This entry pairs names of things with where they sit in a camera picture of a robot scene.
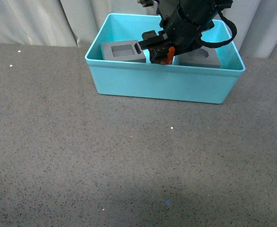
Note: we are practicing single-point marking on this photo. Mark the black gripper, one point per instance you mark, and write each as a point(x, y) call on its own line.
point(183, 22)

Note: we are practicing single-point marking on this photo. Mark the orange cylinder part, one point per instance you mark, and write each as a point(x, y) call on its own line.
point(162, 54)

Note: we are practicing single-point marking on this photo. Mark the gray block with square hole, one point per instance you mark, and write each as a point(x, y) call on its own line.
point(122, 51)

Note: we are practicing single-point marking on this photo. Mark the gray block with round hole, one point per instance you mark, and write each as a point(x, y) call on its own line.
point(202, 57)

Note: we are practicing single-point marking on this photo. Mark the blue plastic box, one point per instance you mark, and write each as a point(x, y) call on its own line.
point(172, 82)

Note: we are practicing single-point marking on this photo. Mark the white curtain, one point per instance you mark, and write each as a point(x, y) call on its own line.
point(75, 23)

